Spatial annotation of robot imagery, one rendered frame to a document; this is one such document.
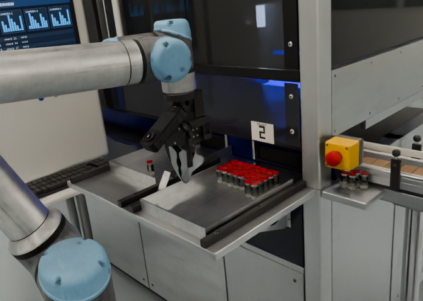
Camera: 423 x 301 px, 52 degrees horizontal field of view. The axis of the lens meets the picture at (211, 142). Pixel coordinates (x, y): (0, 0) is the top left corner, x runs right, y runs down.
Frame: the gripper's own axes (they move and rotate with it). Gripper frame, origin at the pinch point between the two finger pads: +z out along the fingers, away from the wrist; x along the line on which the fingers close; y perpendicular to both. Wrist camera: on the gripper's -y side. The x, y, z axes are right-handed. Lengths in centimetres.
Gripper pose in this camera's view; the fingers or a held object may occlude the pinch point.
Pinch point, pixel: (182, 179)
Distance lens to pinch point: 101.5
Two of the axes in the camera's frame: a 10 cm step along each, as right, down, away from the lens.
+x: -7.0, -1.7, 6.9
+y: 7.1, -2.9, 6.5
